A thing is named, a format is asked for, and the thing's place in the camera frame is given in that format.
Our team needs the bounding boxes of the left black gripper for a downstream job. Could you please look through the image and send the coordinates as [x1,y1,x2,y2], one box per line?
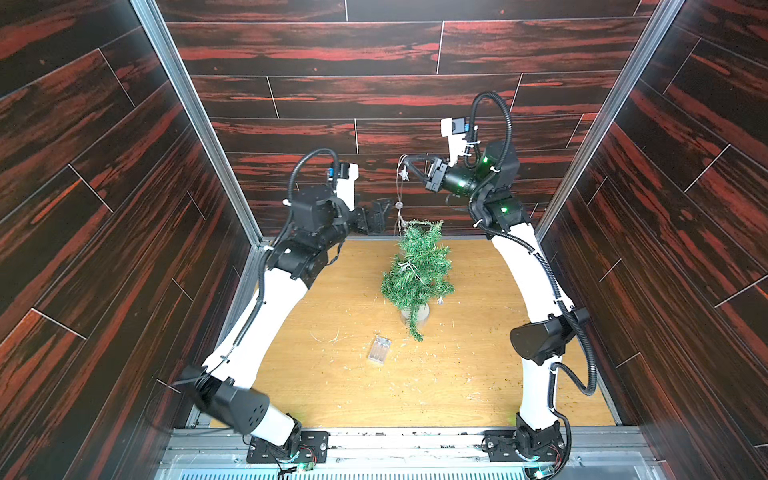
[312,193,389,256]

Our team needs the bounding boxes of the white string lights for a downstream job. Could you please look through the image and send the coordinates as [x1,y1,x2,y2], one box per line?
[392,154,448,304]

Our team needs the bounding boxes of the small green christmas tree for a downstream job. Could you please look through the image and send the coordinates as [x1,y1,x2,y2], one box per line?
[381,220,455,342]

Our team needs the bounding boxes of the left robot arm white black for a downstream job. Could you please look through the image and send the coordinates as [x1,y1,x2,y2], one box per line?
[176,180,393,458]

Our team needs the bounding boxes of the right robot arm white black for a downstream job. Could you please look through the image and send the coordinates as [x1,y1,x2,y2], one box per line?
[401,141,596,478]

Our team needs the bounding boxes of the clear glass tree base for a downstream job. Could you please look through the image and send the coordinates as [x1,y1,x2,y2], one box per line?
[400,304,430,330]

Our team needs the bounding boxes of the clear battery box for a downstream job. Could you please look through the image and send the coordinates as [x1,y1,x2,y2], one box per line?
[367,335,392,365]

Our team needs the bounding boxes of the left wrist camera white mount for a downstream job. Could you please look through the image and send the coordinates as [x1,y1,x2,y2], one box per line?
[328,162,359,211]

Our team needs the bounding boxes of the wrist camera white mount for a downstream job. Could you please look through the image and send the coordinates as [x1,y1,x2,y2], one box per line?
[440,117,473,167]
[328,162,359,211]

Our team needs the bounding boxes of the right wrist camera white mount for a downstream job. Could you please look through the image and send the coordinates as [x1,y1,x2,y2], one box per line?
[440,117,473,167]

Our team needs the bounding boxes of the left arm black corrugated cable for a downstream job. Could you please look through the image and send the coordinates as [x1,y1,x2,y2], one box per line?
[167,148,341,388]

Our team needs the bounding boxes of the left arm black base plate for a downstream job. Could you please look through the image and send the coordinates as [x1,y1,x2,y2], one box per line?
[246,430,330,464]

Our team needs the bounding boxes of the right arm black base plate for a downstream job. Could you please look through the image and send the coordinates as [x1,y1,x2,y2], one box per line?
[481,425,566,464]

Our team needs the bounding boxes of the aluminium front rail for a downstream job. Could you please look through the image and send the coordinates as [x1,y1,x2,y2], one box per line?
[155,427,666,479]

